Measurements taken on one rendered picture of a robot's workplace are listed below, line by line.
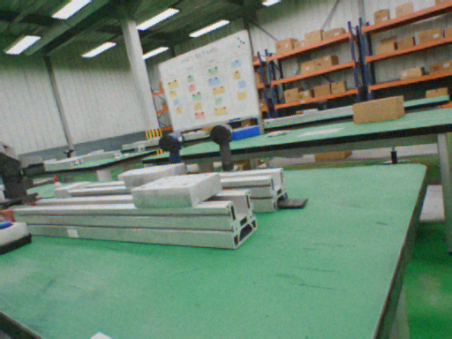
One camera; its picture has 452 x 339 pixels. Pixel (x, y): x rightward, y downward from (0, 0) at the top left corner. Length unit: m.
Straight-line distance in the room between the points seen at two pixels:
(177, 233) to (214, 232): 0.09
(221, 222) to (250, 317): 0.21
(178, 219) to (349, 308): 0.36
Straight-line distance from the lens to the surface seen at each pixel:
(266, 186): 0.73
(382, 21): 10.07
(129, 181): 0.99
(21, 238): 1.04
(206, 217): 0.59
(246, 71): 3.83
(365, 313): 0.40
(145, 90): 9.36
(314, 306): 0.41
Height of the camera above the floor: 1.02
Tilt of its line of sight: 9 degrees down
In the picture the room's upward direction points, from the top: 11 degrees counter-clockwise
